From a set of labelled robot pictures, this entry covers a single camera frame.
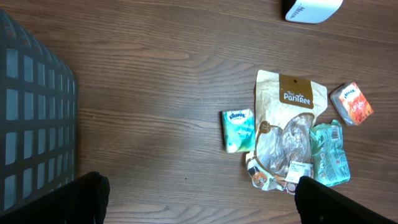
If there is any small teal tissue pack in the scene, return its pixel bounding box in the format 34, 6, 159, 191
222, 109, 255, 153

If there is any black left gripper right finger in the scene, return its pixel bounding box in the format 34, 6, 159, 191
294, 176, 395, 224

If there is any grey plastic mesh basket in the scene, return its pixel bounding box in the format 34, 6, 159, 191
1, 12, 78, 215

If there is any brown beige snack pouch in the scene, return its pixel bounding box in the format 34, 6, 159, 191
246, 70, 328, 194

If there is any teal snack packet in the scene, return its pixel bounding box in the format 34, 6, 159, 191
310, 119, 351, 187

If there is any orange packet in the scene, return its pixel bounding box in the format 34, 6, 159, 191
330, 82, 374, 126

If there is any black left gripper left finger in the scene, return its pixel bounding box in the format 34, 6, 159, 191
1, 172, 110, 224

